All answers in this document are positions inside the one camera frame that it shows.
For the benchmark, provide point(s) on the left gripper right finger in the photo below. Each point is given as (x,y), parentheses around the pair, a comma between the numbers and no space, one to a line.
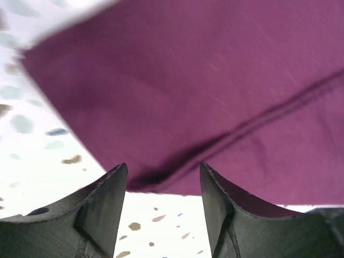
(240,224)

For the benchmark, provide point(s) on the purple cloth mat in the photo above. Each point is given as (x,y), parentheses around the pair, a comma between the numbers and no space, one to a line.
(253,88)

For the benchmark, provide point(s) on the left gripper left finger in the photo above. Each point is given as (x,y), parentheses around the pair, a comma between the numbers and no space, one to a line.
(83,224)

